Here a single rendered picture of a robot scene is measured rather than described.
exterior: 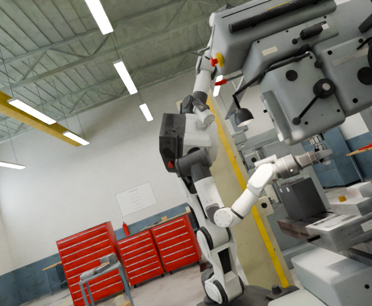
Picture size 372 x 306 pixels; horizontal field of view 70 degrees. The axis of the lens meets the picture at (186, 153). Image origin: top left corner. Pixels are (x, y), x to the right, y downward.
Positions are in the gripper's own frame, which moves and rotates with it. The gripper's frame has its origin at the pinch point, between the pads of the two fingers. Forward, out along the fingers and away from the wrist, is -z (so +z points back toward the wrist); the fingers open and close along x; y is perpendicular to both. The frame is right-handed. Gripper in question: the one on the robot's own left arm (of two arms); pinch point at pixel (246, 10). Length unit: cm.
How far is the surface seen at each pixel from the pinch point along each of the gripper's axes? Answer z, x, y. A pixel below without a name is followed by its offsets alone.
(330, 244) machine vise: -64, 24, -77
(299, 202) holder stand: -18, -6, -96
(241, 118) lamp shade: -27, 27, -40
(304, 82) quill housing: -34.5, 1.9, -32.4
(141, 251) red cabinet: 355, 75, -358
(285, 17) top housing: -24.6, -0.1, -8.1
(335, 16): -29.7, -19.5, -11.6
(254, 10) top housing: -19.0, 9.1, -3.0
